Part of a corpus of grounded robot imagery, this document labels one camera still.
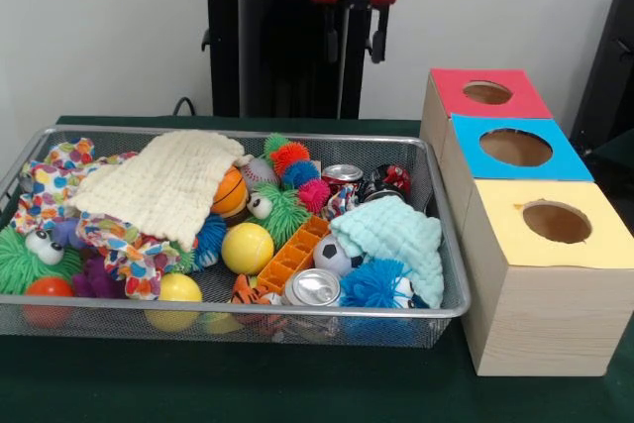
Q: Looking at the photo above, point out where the cream waffle cloth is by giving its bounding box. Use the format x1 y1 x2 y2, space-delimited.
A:
68 129 248 252

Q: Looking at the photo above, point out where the colourful spotted cloth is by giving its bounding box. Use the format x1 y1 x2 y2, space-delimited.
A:
9 137 140 236

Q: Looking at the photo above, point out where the wooden box with three holes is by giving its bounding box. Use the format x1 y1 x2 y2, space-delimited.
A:
419 67 634 377

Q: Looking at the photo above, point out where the multicolour spiky caterpillar toy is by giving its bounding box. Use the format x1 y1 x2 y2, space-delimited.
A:
262 133 332 214

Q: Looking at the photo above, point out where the mint waffle cloth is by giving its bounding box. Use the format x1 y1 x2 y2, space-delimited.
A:
329 194 446 309

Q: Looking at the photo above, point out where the black and white soccer ball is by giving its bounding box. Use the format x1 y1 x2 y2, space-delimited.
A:
312 233 367 278

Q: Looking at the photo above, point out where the orange plastic compartment tray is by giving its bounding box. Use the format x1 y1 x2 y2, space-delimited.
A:
256 214 332 295

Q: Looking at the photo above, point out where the yellow tennis ball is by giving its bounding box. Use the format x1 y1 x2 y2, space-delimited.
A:
221 222 275 276

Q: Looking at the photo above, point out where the blue fuzzy toy with eyes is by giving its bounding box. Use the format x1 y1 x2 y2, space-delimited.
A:
339 258 430 310

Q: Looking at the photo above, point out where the black upright panel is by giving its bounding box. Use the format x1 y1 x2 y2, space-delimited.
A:
569 0 634 147

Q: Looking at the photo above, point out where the silver drink can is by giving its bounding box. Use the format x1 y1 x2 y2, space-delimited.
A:
280 267 343 307

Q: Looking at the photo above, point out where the dark green table cloth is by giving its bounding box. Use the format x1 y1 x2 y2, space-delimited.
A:
0 115 634 423
591 129 634 181

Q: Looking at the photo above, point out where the green fuzzy toy with eyes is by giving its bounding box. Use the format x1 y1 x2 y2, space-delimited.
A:
0 225 84 295

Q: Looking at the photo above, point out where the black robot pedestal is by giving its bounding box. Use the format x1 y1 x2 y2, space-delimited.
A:
190 0 392 120

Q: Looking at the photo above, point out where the silver wire mesh bin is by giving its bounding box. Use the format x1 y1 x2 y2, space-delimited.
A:
0 124 472 350

